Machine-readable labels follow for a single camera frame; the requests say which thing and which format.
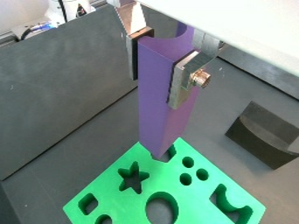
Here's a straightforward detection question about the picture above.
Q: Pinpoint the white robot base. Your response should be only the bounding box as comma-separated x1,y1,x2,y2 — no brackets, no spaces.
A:
0,0,107,43

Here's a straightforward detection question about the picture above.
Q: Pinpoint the black block holder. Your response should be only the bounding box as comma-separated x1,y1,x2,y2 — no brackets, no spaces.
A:
226,101,299,170

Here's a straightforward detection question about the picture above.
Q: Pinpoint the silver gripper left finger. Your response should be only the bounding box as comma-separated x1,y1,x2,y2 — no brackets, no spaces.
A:
116,2,155,81

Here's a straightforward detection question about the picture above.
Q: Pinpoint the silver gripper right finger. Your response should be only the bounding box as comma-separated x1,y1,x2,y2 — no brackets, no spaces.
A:
169,29,226,109

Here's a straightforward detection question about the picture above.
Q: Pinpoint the green shape sorter board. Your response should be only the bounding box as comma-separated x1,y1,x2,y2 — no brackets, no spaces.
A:
63,139,266,224

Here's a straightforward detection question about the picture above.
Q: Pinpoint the purple arch block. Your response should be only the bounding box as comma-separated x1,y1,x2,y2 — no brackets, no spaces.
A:
138,23,199,158

